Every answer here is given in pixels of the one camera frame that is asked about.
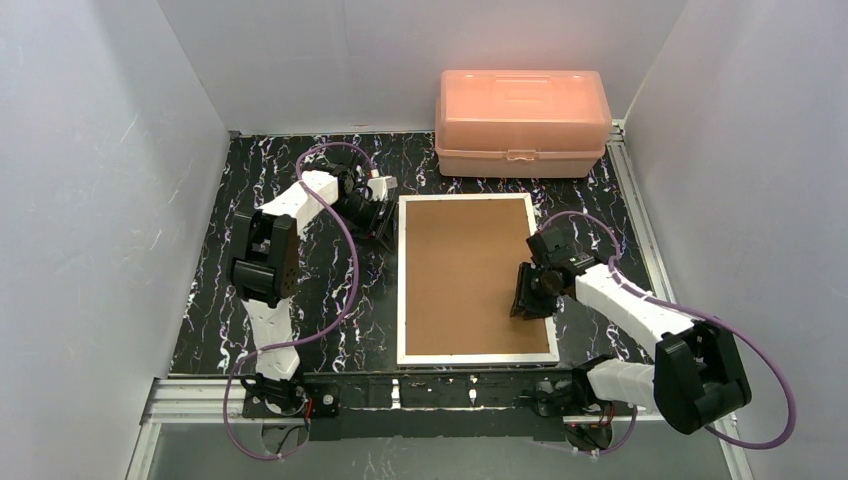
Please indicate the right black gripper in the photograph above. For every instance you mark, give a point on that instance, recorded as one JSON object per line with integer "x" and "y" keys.
{"x": 525, "y": 291}

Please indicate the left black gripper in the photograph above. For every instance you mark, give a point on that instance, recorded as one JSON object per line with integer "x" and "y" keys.
{"x": 381, "y": 220}

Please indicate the brown backing board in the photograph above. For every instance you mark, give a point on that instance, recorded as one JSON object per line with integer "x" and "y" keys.
{"x": 470, "y": 278}

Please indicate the white picture frame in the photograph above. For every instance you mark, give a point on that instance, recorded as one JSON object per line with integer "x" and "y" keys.
{"x": 401, "y": 285}

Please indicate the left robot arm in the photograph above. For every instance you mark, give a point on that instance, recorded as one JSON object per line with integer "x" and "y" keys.
{"x": 264, "y": 252}

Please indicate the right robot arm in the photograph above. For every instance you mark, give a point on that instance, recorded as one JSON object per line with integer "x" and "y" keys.
{"x": 696, "y": 375}

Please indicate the pink plastic storage box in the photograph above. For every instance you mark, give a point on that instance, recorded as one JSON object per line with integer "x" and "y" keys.
{"x": 520, "y": 123}

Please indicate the aluminium rail base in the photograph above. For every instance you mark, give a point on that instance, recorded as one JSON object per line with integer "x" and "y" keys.
{"x": 539, "y": 403}

